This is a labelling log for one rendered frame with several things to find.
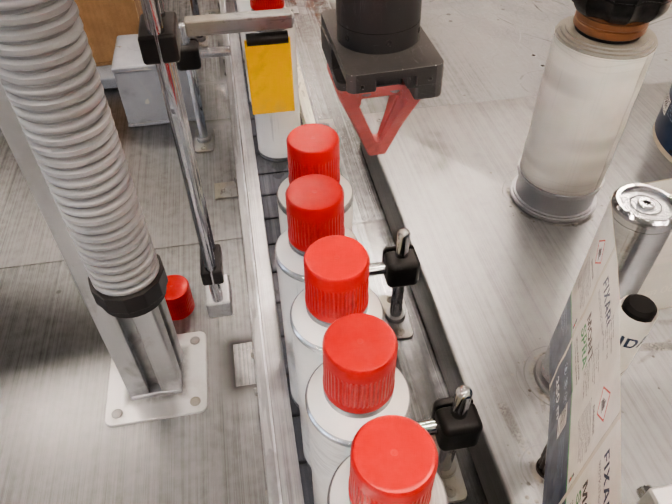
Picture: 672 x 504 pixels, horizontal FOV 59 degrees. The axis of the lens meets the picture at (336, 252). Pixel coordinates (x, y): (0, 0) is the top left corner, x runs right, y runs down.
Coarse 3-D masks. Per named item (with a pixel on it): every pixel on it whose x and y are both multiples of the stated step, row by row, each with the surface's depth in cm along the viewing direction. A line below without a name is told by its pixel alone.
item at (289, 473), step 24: (240, 72) 67; (240, 96) 63; (240, 120) 60; (264, 240) 48; (264, 264) 46; (264, 288) 44; (264, 312) 42; (264, 336) 41; (288, 408) 37; (288, 432) 36; (288, 456) 35; (288, 480) 34
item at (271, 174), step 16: (240, 48) 88; (256, 144) 71; (256, 160) 69; (272, 176) 67; (272, 192) 65; (272, 208) 63; (272, 224) 61; (272, 240) 59; (272, 256) 58; (272, 272) 56; (288, 384) 48; (304, 464) 43; (304, 480) 42; (304, 496) 41
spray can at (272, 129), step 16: (256, 0) 56; (272, 0) 56; (256, 32) 58; (288, 32) 58; (288, 112) 64; (256, 128) 67; (272, 128) 65; (288, 128) 66; (272, 144) 67; (272, 160) 68
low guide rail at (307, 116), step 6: (300, 72) 76; (300, 78) 75; (300, 84) 74; (300, 90) 73; (306, 90) 73; (300, 96) 72; (306, 96) 72; (300, 102) 71; (306, 102) 71; (300, 108) 72; (306, 108) 70; (306, 114) 69; (312, 114) 69; (306, 120) 68; (312, 120) 68
